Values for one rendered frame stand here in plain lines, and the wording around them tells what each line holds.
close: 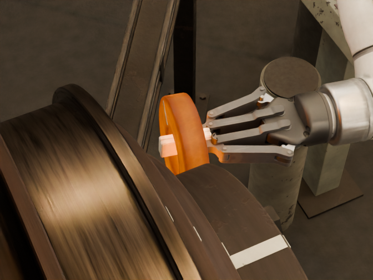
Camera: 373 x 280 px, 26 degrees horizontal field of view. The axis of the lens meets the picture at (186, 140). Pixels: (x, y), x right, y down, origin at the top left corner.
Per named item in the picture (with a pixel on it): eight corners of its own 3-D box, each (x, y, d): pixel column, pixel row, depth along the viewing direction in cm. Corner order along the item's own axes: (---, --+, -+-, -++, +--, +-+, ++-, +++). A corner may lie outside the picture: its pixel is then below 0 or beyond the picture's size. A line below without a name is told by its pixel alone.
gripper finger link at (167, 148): (208, 144, 111) (210, 148, 111) (159, 154, 110) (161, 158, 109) (210, 130, 109) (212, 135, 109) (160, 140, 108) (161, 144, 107)
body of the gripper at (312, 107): (330, 155, 114) (268, 168, 112) (309, 110, 119) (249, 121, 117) (341, 122, 108) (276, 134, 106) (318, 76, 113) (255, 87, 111)
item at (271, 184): (259, 242, 196) (279, 109, 154) (236, 204, 202) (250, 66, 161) (302, 224, 199) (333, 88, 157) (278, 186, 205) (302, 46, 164)
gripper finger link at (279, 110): (286, 111, 111) (283, 104, 112) (207, 125, 109) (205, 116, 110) (282, 129, 114) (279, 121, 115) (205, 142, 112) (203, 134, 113)
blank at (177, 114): (170, 200, 119) (192, 195, 119) (193, 215, 103) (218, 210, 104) (152, 95, 117) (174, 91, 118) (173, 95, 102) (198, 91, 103)
